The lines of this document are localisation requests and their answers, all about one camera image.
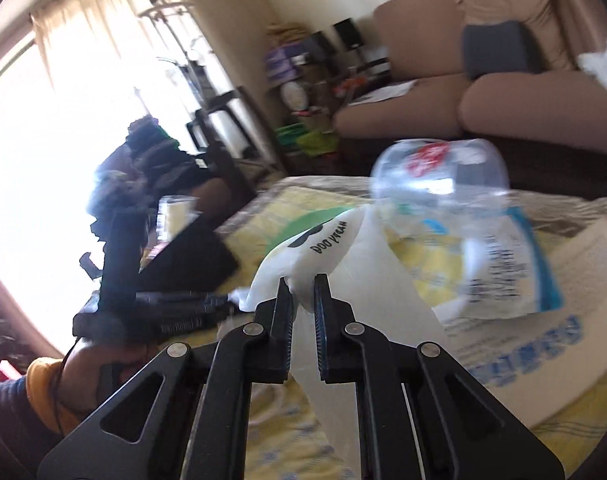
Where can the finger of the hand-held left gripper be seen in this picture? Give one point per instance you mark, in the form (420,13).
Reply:
(218,307)

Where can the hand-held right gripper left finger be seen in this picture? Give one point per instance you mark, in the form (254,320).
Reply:
(283,320)

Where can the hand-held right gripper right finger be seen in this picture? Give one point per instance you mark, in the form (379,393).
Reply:
(321,320)

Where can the white plastic bag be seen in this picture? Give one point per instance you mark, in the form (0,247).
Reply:
(353,270)

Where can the white cardboard box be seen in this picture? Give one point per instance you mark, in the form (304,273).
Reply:
(558,360)

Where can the person's left forearm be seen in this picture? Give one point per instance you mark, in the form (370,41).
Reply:
(38,395)

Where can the person's left hand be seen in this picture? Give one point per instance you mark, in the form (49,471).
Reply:
(93,375)

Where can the black box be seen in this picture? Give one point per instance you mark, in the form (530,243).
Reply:
(198,255)

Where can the small clear plastic tub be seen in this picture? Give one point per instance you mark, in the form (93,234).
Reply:
(176,215)

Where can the pile of dark clothes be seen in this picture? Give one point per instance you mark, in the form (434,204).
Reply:
(148,170)

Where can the green packet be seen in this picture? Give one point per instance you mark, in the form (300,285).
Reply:
(303,222)

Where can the green plastic bag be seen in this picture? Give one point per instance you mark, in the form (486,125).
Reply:
(308,140)

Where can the blue and white packet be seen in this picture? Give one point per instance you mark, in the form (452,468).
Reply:
(498,270)

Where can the brown sofa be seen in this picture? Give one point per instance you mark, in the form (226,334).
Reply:
(398,115)

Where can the metal coat rack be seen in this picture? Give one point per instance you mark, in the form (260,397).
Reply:
(168,35)

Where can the beige curtain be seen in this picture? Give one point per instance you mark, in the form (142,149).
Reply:
(108,25)

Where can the white paper sheet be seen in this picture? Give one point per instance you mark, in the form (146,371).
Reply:
(383,92)

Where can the purple box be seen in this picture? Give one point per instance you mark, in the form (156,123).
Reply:
(286,62)

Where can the black speaker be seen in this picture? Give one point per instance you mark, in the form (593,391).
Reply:
(347,34)
(317,44)

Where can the yellow checked tablecloth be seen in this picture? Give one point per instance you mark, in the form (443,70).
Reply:
(578,440)

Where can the dark grey cushion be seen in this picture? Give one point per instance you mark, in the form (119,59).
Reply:
(498,50)

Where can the crumpled white cloth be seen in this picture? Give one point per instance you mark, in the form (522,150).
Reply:
(603,70)

